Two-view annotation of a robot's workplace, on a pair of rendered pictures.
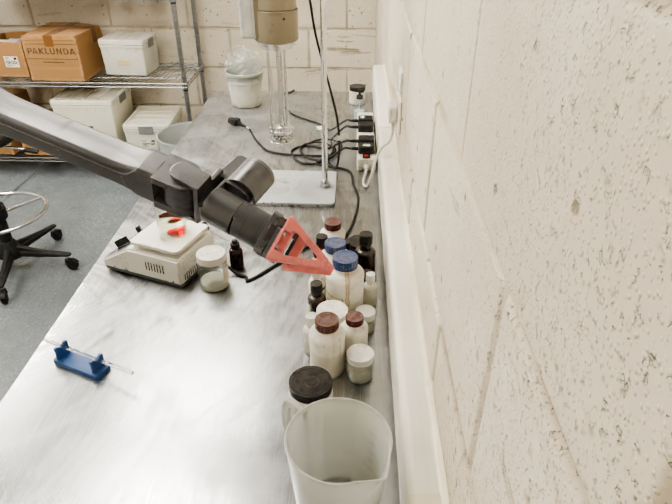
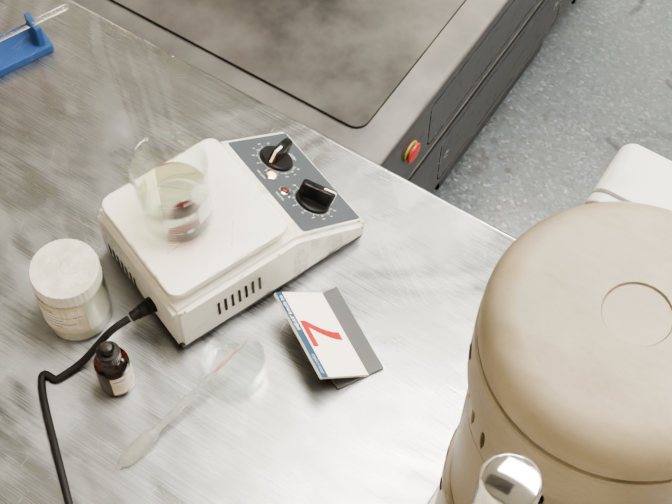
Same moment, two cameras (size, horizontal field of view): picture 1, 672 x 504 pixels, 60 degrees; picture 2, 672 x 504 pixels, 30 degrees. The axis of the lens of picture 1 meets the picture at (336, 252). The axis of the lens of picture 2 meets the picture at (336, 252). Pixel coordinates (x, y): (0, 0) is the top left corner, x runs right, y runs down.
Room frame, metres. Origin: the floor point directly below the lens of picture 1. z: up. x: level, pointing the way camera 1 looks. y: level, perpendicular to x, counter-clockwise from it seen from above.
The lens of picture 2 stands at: (1.43, -0.08, 1.73)
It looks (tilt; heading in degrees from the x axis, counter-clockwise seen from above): 59 degrees down; 121
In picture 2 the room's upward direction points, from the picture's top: 1 degrees clockwise
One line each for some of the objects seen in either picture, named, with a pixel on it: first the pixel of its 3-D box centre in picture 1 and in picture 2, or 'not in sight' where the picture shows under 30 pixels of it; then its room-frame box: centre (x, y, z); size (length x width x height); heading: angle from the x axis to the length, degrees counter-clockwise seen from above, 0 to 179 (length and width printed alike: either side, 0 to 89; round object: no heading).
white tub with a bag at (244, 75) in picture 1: (244, 75); not in sight; (2.13, 0.34, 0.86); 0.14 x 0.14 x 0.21
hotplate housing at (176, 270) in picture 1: (162, 249); (223, 227); (1.05, 0.37, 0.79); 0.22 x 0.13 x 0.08; 68
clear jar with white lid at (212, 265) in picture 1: (213, 269); (72, 291); (0.97, 0.25, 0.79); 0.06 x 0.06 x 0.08
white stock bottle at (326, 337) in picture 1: (327, 344); not in sight; (0.73, 0.01, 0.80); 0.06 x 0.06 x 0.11
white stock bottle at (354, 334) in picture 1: (354, 335); not in sight; (0.76, -0.03, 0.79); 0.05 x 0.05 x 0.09
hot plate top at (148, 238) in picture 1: (169, 234); (194, 216); (1.04, 0.35, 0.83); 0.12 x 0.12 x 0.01; 68
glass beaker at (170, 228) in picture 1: (171, 218); (170, 193); (1.03, 0.34, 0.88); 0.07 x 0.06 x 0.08; 46
